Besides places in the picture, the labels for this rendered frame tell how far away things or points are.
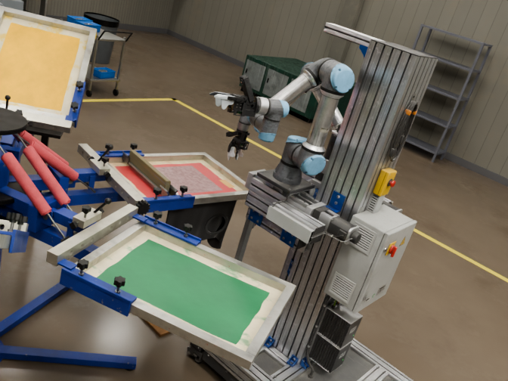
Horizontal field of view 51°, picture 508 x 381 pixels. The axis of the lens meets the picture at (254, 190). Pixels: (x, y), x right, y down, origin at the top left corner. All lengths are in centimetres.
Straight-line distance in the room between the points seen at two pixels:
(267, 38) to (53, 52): 868
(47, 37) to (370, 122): 208
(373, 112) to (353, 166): 28
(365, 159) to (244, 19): 990
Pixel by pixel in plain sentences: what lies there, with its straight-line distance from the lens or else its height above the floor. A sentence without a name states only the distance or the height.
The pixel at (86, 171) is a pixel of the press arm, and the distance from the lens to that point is 282.
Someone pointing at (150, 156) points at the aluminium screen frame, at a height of 99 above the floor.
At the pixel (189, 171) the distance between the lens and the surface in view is 329.
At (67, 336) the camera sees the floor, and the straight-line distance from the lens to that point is 337.
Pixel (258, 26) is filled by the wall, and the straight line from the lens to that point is 1208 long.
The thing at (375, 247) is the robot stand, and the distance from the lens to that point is 264.
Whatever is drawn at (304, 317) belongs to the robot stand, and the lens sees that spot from 305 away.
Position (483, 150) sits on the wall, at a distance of 976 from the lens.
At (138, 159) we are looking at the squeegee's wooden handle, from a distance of 307.
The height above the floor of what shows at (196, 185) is 96.
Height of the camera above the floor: 221
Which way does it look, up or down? 23 degrees down
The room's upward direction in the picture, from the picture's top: 16 degrees clockwise
